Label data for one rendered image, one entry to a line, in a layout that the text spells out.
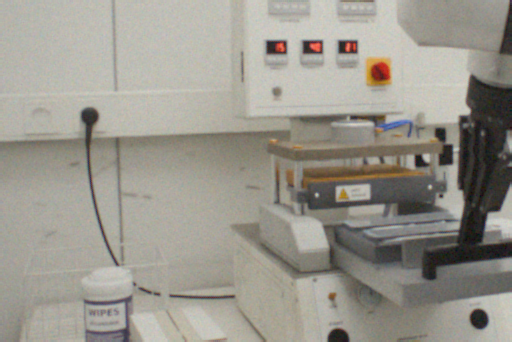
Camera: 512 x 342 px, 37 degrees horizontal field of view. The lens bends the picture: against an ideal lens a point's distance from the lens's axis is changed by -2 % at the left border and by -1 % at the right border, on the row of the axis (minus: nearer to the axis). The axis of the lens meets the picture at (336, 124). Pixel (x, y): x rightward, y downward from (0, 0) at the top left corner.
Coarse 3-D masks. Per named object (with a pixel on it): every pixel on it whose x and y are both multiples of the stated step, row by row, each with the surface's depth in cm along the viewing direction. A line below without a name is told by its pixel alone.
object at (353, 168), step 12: (312, 168) 144; (324, 168) 144; (336, 168) 143; (348, 168) 138; (360, 168) 138; (372, 168) 142; (384, 168) 142; (396, 168) 141; (288, 180) 142; (312, 180) 129; (324, 180) 129
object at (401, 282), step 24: (408, 240) 101; (432, 240) 103; (456, 240) 104; (336, 264) 116; (360, 264) 107; (384, 264) 104; (408, 264) 102; (480, 264) 103; (504, 264) 102; (384, 288) 99; (408, 288) 94; (432, 288) 95; (456, 288) 96; (480, 288) 97; (504, 288) 99
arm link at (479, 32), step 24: (408, 0) 76; (432, 0) 75; (456, 0) 75; (480, 0) 75; (504, 0) 75; (408, 24) 78; (432, 24) 77; (456, 24) 76; (480, 24) 76; (504, 24) 76; (456, 48) 80; (480, 48) 79
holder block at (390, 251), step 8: (384, 224) 121; (336, 232) 119; (344, 232) 116; (352, 232) 114; (360, 232) 114; (336, 240) 119; (344, 240) 116; (352, 240) 112; (360, 240) 109; (368, 240) 108; (352, 248) 113; (360, 248) 110; (368, 248) 107; (376, 248) 105; (384, 248) 105; (392, 248) 105; (400, 248) 106; (368, 256) 107; (376, 256) 105; (384, 256) 105; (392, 256) 105; (400, 256) 106
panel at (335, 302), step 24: (312, 288) 116; (336, 288) 117; (336, 312) 116; (360, 312) 117; (384, 312) 118; (408, 312) 119; (432, 312) 120; (456, 312) 121; (360, 336) 115; (384, 336) 116; (408, 336) 117; (432, 336) 119; (456, 336) 120; (480, 336) 121
